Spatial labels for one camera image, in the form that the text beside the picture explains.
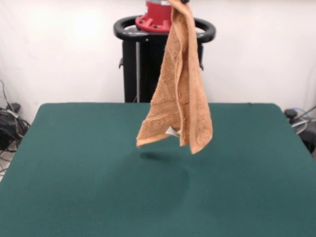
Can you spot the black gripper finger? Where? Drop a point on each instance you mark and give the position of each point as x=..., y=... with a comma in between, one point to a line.
x=185, y=1

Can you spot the orange terry towel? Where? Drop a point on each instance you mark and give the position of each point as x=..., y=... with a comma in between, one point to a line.
x=182, y=98

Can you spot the dark green table cloth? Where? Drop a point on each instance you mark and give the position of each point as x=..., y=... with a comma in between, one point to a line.
x=74, y=172

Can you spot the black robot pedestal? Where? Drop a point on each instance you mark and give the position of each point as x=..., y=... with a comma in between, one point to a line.
x=148, y=74

